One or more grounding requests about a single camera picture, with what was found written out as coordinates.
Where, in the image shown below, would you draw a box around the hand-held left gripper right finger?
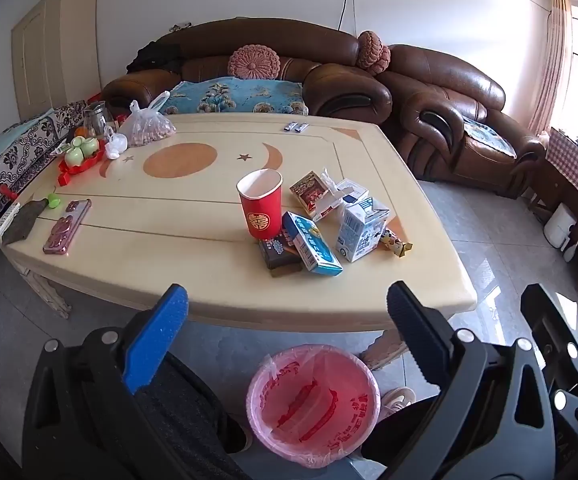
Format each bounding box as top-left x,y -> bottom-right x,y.
386,281 -> 556,480

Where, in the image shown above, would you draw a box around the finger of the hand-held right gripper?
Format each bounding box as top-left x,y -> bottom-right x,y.
549,377 -> 578,448
521,284 -> 578,396

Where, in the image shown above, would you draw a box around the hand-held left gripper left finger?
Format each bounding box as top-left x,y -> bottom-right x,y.
23,283 -> 188,480

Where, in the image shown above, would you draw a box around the yellow candy wrapper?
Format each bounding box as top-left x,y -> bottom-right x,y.
380,229 -> 414,260

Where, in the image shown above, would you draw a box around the white blue milk carton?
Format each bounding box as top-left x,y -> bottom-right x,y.
336,196 -> 392,263

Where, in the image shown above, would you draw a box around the pink trash bin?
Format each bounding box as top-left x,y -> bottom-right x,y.
246,344 -> 382,470

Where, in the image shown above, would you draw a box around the blue cardboard box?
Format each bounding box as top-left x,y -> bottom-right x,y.
282,211 -> 344,277

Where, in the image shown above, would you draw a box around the dark brown box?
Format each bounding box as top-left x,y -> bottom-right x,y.
258,232 -> 304,278

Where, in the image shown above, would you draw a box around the white blue cigarette box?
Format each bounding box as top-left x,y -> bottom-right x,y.
336,179 -> 370,206

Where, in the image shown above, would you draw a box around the white tissue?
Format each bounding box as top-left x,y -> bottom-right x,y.
314,169 -> 352,221

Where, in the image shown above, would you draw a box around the red paper cup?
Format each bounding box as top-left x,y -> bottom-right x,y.
236,169 -> 284,241

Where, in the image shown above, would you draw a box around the red patterned cigarette box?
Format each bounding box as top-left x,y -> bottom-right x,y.
289,170 -> 337,213

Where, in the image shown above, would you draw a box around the person's pink shoe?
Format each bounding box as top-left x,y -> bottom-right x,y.
379,386 -> 416,415

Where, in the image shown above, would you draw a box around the person's dark pants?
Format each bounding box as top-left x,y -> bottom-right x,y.
134,350 -> 450,480

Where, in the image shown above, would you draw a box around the white appliance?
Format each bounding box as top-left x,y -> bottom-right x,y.
544,203 -> 577,251

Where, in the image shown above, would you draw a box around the dark wooden side table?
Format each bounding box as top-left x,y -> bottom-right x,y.
526,157 -> 578,281

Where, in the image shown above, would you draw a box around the person's black shoe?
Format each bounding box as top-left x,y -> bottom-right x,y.
221,417 -> 254,453

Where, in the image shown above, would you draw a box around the pink phone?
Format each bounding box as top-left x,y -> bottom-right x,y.
43,199 -> 92,256

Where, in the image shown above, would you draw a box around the dark grey cloth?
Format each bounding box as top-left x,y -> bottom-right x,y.
1,199 -> 48,246

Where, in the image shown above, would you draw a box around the blue floral armchair cover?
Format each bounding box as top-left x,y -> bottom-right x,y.
461,115 -> 520,158

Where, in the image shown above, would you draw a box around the red tray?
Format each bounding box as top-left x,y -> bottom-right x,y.
58,135 -> 107,187

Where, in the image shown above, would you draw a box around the white crumpled plastic bag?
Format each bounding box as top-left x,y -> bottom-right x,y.
104,127 -> 128,160

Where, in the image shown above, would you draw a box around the plastic bag of nuts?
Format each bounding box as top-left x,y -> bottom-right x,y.
117,91 -> 176,148

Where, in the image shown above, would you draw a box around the glass teapot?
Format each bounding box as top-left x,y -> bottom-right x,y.
83,101 -> 112,138

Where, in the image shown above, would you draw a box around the pink curtain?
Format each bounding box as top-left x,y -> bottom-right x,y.
529,0 -> 574,136

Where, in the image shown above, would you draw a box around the brown leather armchair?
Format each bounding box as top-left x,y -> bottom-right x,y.
376,44 -> 547,200

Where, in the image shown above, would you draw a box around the blue floral sofa cover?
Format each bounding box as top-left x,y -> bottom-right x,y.
159,76 -> 310,116

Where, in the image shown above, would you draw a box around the pink round knitted cushion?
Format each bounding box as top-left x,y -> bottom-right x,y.
356,30 -> 392,72
228,45 -> 282,81

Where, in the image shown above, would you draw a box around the black clothing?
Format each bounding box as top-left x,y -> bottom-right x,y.
126,40 -> 184,73

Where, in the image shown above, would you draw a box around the cream wardrobe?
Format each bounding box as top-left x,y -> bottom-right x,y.
11,0 -> 102,123

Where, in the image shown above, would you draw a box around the brown leather sofa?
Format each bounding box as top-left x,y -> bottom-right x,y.
100,19 -> 394,118

